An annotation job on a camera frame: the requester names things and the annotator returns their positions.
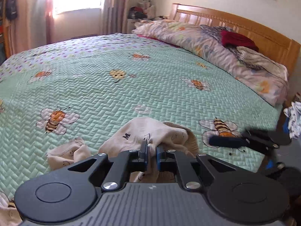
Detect white nightstand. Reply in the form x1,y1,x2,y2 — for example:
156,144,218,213
127,18,141,33

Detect floral pillow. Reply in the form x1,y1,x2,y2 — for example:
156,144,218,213
132,20,288,106

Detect white patterned cloth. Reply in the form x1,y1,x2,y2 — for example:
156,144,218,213
283,101,301,139

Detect red cloth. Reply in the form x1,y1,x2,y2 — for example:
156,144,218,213
220,30,259,52

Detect dark hanging bag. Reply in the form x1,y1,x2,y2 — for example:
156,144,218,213
6,0,18,20

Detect green quilted bee bedspread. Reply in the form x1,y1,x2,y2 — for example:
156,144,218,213
0,33,284,217

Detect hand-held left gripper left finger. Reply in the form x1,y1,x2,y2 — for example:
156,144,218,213
68,141,149,192

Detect pink curtain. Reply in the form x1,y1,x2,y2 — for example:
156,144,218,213
101,0,134,34
24,0,57,50

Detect grey patterned pillow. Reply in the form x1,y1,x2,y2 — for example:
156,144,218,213
200,24,266,70

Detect beige printed pants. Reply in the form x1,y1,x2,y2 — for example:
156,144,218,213
0,117,199,224

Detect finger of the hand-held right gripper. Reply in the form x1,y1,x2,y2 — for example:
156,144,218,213
209,135,250,147

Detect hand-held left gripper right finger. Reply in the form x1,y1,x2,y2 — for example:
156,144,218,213
156,145,237,191

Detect wooden headboard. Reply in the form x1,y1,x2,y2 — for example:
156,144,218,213
169,3,301,109

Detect white handbag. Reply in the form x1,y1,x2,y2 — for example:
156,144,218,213
138,0,157,18

